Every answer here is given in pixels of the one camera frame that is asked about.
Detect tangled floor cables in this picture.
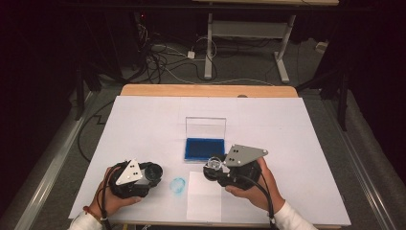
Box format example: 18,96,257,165
137,23,218,85

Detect aluminium rail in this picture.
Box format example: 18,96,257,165
319,95,398,230
12,90,99,230

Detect large white table cover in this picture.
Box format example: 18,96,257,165
68,95,352,227

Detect person's left hand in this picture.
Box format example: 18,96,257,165
90,166,143,221

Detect black floor cable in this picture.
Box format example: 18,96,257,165
77,100,116,164

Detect blue ink pad clear case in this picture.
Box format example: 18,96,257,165
184,116,228,162

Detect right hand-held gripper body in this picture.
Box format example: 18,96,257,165
216,144,269,192

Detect person's right hand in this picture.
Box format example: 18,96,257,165
224,156,285,212

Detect white metal desk frame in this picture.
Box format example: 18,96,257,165
192,0,340,84

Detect small clear blue cup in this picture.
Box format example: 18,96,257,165
169,176,187,196

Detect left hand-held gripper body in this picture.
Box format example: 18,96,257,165
108,158,164,199

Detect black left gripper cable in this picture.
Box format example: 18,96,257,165
96,164,124,230

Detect small white paper sheet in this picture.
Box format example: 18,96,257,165
186,171,223,223

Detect red bracelet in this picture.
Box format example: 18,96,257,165
82,205,102,222

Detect black metal stand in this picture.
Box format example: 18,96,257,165
74,63,99,122
296,63,350,132

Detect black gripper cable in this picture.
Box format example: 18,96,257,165
96,164,124,230
236,173,280,230

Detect crystal knob stamp black base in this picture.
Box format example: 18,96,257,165
206,156,225,173

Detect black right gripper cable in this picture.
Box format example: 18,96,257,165
236,173,280,230

